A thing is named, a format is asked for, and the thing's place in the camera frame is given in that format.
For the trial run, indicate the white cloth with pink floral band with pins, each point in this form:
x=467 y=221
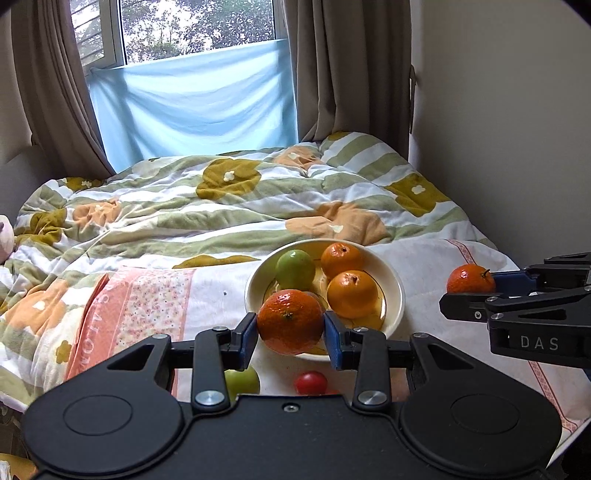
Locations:
x=443 y=258

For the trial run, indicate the green striped floral quilt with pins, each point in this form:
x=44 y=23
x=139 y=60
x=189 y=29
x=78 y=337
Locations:
x=184 y=203

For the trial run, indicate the green apple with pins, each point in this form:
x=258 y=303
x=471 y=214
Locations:
x=242 y=381
x=295 y=269

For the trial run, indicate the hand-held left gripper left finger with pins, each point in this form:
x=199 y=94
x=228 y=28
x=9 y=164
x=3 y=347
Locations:
x=249 y=339

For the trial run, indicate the red cherry tomato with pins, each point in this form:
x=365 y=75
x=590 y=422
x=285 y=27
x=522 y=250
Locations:
x=310 y=383

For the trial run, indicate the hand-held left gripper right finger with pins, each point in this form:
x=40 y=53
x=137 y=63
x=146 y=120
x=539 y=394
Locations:
x=333 y=344

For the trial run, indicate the large orange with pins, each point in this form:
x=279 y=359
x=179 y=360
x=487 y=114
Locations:
x=353 y=294

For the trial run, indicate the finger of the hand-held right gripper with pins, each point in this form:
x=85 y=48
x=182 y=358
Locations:
x=510 y=282
x=466 y=307

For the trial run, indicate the beige curtain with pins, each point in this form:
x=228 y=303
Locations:
x=351 y=69
x=51 y=83

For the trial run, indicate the yellow object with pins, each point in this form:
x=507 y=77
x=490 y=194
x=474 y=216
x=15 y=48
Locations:
x=16 y=467

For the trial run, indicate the light blue window cloth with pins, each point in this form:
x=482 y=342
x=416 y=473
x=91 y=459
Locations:
x=194 y=106

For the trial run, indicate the white window frame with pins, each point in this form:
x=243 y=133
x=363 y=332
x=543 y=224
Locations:
x=111 y=37

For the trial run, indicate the small mandarin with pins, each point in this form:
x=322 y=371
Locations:
x=290 y=321
x=341 y=259
x=470 y=279

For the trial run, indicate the cream bowl with duck print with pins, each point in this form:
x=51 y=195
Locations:
x=369 y=318

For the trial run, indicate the pink plush toy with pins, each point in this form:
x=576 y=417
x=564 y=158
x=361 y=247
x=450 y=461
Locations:
x=4 y=240

